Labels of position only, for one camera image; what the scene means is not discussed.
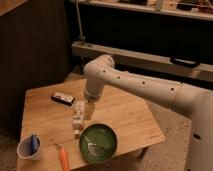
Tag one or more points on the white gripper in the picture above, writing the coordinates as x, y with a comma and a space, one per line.
89, 109

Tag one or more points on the black eraser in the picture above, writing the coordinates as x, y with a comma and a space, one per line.
62, 98

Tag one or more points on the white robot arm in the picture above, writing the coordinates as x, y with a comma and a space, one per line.
182, 98

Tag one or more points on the small clear plastic bottle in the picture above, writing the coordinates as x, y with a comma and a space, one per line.
78, 118

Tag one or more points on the wooden table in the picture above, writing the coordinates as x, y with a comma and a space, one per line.
128, 115

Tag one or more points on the green bowl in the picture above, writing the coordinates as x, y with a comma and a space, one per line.
98, 143

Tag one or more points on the orange carrot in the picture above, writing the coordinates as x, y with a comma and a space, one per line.
63, 157

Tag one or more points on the blue marker in cup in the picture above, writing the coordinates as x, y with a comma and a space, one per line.
34, 144

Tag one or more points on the metal pole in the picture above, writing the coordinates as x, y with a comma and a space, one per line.
82, 38

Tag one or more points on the white cup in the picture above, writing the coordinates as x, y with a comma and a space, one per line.
24, 149

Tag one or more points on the upper shelf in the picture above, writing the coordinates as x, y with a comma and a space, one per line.
146, 9

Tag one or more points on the black handle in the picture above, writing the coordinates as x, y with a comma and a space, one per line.
192, 64

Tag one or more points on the grey bench rail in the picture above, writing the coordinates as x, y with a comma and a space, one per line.
143, 60

